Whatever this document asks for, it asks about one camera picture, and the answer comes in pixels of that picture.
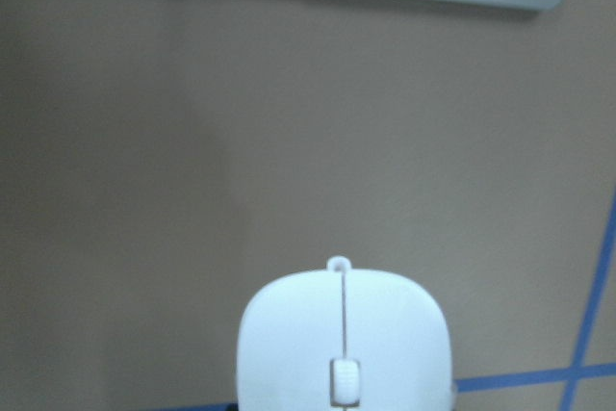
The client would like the white computer mouse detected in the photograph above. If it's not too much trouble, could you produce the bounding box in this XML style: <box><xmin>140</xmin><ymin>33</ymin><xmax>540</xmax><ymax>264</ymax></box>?
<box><xmin>236</xmin><ymin>256</ymin><xmax>456</xmax><ymax>410</ymax></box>

